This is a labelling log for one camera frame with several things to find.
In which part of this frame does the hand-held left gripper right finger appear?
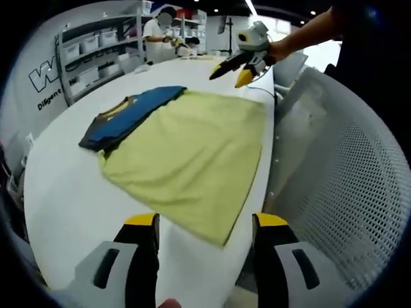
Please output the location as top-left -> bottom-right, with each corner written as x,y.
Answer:
243,212 -> 338,308

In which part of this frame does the person's right hand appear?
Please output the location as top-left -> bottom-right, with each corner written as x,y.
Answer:
265,39 -> 290,64

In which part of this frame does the person's left hand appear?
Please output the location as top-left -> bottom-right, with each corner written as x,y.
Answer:
156,296 -> 181,308

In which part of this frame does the yellow garment with blue grey sleeves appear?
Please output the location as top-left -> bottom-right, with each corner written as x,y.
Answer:
78,85 -> 268,248

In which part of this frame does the row of white storage bins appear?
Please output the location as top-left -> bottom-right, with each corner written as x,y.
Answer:
63,28 -> 119,61

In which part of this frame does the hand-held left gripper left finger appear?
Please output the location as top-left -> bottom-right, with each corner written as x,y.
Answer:
74,212 -> 161,308

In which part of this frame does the grey storage shelf unit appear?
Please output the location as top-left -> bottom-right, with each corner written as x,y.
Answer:
53,5 -> 152,105

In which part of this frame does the grey mesh office chair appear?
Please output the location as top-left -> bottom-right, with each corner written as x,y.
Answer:
265,66 -> 411,291

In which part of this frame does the thin black cable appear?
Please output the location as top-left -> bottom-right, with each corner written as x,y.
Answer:
246,72 -> 277,101

